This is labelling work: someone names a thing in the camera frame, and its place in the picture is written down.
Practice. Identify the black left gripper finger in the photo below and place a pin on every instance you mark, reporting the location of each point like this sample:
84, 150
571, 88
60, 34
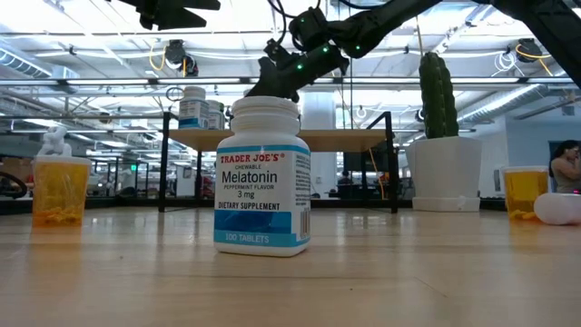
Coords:
177, 20
202, 4

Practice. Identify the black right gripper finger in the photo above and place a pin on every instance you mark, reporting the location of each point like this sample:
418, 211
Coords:
261, 84
288, 94

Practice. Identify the white blue-label medicine bottle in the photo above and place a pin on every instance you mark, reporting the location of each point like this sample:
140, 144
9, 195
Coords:
193, 113
215, 118

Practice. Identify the white melatonin bottle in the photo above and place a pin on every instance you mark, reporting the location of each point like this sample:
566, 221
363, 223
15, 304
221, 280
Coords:
262, 200

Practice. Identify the orange white-capped pill bottle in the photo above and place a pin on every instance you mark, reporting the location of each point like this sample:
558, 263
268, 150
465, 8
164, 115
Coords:
524, 191
59, 191

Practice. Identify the plain white medicine bottle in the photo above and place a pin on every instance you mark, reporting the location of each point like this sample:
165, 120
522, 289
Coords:
560, 209

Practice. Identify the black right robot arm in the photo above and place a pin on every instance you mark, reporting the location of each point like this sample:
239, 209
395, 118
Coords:
408, 18

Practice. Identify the wooden table in background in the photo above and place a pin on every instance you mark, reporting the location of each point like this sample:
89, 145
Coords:
345, 140

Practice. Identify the green cactus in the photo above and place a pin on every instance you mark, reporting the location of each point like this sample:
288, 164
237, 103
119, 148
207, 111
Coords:
438, 95

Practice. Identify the white humanoid figure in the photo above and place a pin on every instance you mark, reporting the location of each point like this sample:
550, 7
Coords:
54, 143

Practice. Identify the white plant pot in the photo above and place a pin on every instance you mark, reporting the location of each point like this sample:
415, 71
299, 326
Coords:
445, 172

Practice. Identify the person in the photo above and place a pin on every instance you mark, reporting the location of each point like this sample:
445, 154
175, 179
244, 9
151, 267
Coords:
565, 170

